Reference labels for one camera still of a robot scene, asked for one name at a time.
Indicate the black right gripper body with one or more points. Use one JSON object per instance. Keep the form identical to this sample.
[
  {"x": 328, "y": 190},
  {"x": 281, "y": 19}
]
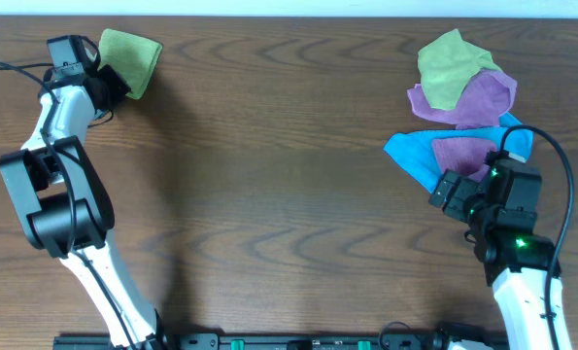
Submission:
[{"x": 461, "y": 199}]

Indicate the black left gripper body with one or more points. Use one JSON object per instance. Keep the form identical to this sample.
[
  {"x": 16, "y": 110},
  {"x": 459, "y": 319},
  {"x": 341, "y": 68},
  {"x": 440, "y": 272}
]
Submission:
[{"x": 112, "y": 87}]

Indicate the light green microfiber cloth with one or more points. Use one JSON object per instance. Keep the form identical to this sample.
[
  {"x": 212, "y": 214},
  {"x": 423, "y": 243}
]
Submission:
[{"x": 132, "y": 57}]

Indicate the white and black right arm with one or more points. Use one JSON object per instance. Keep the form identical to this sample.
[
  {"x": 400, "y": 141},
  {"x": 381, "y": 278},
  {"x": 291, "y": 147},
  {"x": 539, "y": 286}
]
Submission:
[{"x": 500, "y": 212}]

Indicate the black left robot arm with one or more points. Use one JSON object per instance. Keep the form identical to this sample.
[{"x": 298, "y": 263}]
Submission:
[{"x": 64, "y": 209}]

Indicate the lower purple cloth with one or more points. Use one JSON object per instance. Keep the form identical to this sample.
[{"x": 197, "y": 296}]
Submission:
[{"x": 465, "y": 155}]

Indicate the purple cloth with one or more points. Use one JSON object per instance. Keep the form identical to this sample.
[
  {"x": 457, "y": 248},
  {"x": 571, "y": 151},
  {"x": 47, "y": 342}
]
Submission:
[
  {"x": 488, "y": 96},
  {"x": 465, "y": 155}
]

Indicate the blue cloth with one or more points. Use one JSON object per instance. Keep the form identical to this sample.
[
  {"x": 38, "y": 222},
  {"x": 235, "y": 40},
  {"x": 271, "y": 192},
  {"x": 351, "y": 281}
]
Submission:
[{"x": 413, "y": 153}]

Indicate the upper purple cloth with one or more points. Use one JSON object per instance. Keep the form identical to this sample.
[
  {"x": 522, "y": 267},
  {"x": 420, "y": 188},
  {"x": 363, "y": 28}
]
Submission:
[{"x": 488, "y": 96}]

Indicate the olive green cloth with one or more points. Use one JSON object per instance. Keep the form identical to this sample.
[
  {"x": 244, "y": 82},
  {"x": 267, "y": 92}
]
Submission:
[{"x": 447, "y": 65}]

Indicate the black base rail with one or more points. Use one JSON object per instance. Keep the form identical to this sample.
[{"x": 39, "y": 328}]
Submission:
[{"x": 212, "y": 341}]

